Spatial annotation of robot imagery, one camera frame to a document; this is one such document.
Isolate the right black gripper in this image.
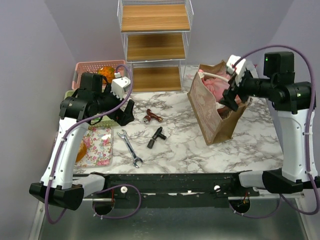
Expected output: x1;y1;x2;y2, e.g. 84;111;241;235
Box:
218;66;274;110

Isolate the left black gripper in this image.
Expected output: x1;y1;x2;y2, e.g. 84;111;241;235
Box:
95;83;135;126

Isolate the pink plastic bag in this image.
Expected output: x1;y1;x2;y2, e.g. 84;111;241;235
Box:
198;71;230;109

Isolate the brown paper grocery bag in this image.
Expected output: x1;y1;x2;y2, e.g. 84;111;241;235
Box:
187;61;250;146

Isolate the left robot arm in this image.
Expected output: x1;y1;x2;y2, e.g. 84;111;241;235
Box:
29;72;133;210

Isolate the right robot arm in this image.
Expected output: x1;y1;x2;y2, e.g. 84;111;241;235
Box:
219;51;320;196

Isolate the silver open-end wrench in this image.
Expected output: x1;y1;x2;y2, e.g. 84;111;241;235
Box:
117;129;144;169

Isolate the green plastic basket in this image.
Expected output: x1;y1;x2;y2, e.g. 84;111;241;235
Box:
64;90;120;128

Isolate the floral tray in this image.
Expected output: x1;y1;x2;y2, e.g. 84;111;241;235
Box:
74;126;113;168

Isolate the toy pineapple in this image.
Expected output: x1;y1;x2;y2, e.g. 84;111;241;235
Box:
97;66;115;79

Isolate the orange bread toy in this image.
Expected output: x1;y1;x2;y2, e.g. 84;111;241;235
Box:
75;140;87;163

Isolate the pink plastic basket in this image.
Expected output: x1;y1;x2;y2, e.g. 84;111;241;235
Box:
71;60;126;90

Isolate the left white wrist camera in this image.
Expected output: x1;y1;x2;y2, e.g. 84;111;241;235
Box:
111;76;131;100

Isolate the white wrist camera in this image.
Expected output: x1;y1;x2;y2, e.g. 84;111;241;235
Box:
111;76;131;100
226;54;246;83

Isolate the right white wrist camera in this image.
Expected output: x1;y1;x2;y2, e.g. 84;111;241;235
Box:
226;54;246;83

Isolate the black T-handle tool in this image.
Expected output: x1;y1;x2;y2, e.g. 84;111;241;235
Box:
147;127;167;149

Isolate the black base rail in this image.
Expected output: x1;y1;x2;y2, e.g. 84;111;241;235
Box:
72;171;281;210

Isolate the white wire wooden shelf rack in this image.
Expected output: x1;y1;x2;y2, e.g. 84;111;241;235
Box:
117;0;194;93

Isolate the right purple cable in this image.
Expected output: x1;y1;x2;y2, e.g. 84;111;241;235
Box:
228;44;320;219

